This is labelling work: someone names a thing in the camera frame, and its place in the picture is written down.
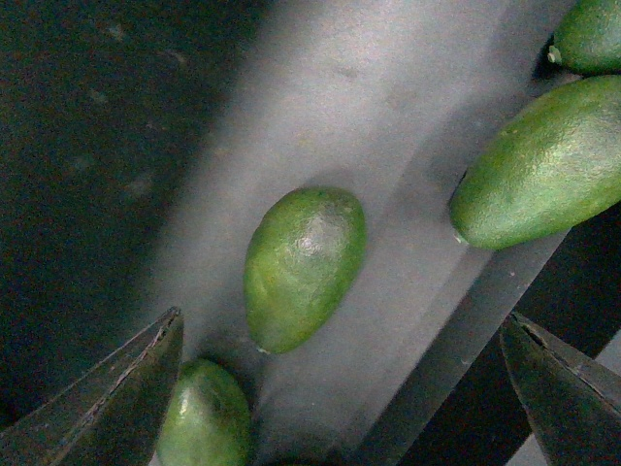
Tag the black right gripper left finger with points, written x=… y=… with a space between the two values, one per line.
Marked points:
x=110 y=416

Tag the green avocado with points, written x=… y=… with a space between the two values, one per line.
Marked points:
x=587 y=40
x=301 y=261
x=553 y=166
x=208 y=420

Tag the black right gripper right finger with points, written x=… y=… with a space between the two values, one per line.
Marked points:
x=572 y=402

